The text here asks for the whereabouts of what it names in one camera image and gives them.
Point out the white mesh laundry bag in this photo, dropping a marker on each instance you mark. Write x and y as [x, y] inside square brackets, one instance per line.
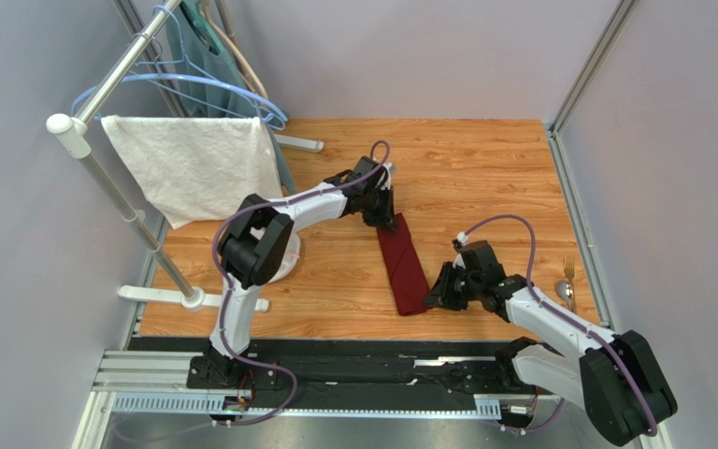
[290, 258]

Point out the wooden handled spoon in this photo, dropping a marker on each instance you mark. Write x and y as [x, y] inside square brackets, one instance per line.
[565, 292]

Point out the metal clothes drying rack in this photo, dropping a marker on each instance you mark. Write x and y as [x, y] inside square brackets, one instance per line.
[72, 128]

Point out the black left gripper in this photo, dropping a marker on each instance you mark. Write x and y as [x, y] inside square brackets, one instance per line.
[387, 217]

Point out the dark red cloth napkin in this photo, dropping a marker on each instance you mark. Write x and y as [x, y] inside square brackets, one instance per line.
[405, 273]

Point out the aluminium frame rail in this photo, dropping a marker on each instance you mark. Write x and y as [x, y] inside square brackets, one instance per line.
[149, 375]

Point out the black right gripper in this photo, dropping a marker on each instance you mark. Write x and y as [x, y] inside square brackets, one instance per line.
[447, 286]

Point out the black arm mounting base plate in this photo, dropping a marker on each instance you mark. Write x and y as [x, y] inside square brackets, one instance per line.
[362, 376]

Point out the wooden handled fork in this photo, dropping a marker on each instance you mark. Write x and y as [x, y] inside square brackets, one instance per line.
[569, 272]

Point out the teal garment on hanger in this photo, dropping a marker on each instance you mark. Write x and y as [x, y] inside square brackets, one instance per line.
[197, 51]

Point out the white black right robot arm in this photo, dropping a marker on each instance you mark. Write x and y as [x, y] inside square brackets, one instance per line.
[614, 377]

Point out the beige wooden hanger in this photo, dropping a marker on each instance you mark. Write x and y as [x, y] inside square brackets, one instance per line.
[217, 16]

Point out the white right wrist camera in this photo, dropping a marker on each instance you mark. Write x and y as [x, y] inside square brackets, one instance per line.
[460, 240]

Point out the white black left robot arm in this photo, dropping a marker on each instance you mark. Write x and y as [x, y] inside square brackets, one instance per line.
[251, 246]

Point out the white towel on rack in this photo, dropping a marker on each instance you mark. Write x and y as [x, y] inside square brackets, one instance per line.
[196, 169]

